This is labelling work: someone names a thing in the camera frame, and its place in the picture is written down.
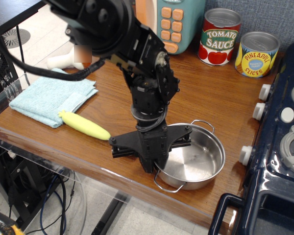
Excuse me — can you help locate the toy mushroom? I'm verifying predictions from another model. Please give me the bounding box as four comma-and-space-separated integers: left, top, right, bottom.
47, 45, 93, 70

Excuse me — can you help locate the white stove knob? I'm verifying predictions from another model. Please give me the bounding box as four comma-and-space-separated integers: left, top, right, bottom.
258, 84, 271, 101
239, 146, 253, 166
252, 103, 265, 121

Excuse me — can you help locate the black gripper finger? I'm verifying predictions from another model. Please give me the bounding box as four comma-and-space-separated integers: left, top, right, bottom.
156, 151, 169, 169
140, 157, 155, 173

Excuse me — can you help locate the pineapple slices can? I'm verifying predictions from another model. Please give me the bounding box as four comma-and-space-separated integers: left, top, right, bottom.
235, 31, 280, 78

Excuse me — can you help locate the black cable under table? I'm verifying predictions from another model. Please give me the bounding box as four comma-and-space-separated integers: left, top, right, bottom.
24, 171, 76, 235

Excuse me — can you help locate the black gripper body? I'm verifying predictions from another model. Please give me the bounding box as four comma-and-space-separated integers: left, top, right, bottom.
108, 120, 193, 161

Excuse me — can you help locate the yellow handled metal spoon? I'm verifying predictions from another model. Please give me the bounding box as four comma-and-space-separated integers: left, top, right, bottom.
58, 110, 111, 141

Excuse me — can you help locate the light blue folded cloth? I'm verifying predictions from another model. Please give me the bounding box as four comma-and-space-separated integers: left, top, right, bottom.
9, 76, 98, 128

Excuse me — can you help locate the white stove knob middle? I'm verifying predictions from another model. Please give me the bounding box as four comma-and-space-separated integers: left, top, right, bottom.
252, 103, 265, 121

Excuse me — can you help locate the black table leg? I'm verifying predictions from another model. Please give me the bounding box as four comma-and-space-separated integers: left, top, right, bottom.
91, 199, 123, 235

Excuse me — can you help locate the white stove knob lower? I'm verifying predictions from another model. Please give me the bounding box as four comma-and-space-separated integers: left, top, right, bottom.
239, 146, 253, 166

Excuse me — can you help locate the dark blue toy stove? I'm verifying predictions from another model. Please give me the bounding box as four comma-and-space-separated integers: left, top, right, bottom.
209, 43, 294, 235

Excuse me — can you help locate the blue cable under table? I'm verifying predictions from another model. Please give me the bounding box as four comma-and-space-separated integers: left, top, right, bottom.
40, 175, 67, 235

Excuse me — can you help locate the black desk at left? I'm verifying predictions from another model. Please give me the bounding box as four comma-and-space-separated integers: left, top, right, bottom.
0, 0, 49, 98

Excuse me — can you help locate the tomato sauce can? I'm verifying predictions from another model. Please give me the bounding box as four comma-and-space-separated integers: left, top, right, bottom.
198, 8, 242, 66

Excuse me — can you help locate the toy microwave oven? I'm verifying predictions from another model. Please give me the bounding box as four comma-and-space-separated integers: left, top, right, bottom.
135, 0, 206, 54

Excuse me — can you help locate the white stove knob upper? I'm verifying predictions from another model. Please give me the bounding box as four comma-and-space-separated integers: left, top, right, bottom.
258, 84, 271, 101

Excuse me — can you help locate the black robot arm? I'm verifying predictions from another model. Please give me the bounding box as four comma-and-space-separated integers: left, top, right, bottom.
11, 0, 192, 173

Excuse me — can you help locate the stainless steel pot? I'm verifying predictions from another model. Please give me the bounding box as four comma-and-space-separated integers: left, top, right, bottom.
154, 119, 226, 193

